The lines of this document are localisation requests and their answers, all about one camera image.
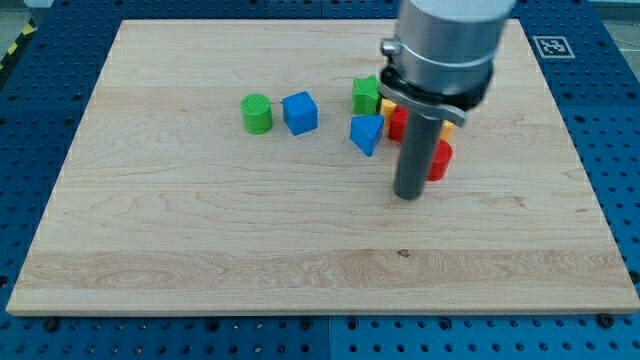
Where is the yellow block right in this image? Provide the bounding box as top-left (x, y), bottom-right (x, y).
top-left (440, 121), bottom-right (456, 142)

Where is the fiducial marker tag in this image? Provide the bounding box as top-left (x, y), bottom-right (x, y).
top-left (533, 35), bottom-right (575, 59)

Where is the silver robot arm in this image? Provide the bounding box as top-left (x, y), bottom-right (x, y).
top-left (380, 0), bottom-right (515, 127)

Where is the wooden board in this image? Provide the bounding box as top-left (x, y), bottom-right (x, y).
top-left (7, 20), bottom-right (639, 316)

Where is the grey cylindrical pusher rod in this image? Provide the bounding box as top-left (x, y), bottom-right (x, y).
top-left (393, 112), bottom-right (443, 201)

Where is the yellow block left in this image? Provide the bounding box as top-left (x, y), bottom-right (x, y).
top-left (379, 98), bottom-right (398, 126)

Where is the black yellow hazard tape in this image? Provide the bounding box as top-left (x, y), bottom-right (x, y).
top-left (1, 18), bottom-right (38, 72)

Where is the green cylinder block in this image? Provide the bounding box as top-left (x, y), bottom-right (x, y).
top-left (240, 93), bottom-right (273, 135)

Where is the green star block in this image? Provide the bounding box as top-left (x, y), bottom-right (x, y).
top-left (352, 75), bottom-right (380, 115)

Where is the red block behind rod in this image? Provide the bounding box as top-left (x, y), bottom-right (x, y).
top-left (388, 106), bottom-right (409, 142)

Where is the blue cube block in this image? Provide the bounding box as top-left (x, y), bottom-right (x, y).
top-left (282, 91), bottom-right (318, 136)

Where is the yellow block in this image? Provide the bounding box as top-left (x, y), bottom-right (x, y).
top-left (440, 121), bottom-right (456, 142)
top-left (379, 98), bottom-right (398, 126)

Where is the blue triangle block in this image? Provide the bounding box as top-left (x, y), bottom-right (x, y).
top-left (349, 115), bottom-right (385, 157)

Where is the red cylinder block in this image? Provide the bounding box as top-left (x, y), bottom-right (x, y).
top-left (427, 139), bottom-right (453, 181)

